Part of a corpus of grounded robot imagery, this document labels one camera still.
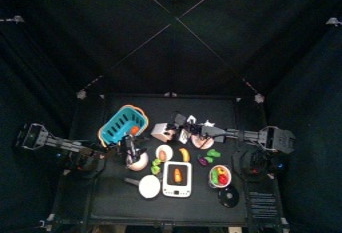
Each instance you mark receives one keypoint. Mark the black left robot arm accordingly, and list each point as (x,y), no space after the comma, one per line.
(62,142)

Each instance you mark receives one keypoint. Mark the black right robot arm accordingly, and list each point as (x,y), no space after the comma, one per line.
(249,135)

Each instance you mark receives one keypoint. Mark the white rectangular toy piece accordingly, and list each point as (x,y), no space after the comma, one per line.
(183,137)

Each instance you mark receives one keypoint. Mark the pale pink toy kettle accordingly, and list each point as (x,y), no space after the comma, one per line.
(139,164)

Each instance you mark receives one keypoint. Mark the white toy fork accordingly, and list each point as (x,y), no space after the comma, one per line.
(207,123)

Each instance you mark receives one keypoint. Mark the large white toy plate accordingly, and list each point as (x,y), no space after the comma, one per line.
(202,143)

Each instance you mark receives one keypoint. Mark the pale toy box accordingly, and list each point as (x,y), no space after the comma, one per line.
(161,132)

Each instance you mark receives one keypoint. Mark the small orange toy fruit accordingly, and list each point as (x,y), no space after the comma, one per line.
(134,130)

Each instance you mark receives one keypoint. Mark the small white toy plate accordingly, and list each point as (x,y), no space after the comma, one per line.
(170,148)

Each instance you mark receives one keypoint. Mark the light green toy block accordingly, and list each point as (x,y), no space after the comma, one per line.
(155,170)
(157,162)

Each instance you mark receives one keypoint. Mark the tan toy egg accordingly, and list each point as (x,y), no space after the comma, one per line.
(163,156)

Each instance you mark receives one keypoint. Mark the teal toy shopping basket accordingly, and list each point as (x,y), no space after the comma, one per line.
(117,125)

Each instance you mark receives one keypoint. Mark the yellow toy banana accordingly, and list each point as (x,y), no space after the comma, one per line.
(185,154)

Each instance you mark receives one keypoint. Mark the bright green toy vegetable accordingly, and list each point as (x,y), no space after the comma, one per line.
(209,159)
(214,152)

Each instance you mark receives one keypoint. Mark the purple toy eggplant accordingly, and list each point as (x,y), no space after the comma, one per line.
(202,160)

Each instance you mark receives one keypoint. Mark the white toy frying pan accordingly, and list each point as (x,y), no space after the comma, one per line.
(150,187)

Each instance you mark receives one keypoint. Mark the orange toy carrot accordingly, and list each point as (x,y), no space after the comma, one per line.
(178,176)

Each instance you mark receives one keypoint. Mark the yellow toy pepper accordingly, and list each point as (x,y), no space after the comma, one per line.
(221,170)

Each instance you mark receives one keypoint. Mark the green toy pepper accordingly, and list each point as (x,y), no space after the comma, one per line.
(214,176)

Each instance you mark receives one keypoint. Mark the white toy induction stove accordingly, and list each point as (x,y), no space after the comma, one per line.
(177,191)

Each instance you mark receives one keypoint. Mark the red toy tomato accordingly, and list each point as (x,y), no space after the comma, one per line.
(224,179)

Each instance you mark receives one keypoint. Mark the white toy bowl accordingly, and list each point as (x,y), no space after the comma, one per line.
(221,186)

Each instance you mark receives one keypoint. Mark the black round disc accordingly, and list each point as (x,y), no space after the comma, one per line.
(229,197)

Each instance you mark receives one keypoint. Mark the white text label sticker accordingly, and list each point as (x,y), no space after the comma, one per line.
(262,205)

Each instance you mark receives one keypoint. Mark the grey frame corner bracket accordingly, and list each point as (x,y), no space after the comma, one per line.
(16,19)
(260,98)
(81,94)
(333,21)

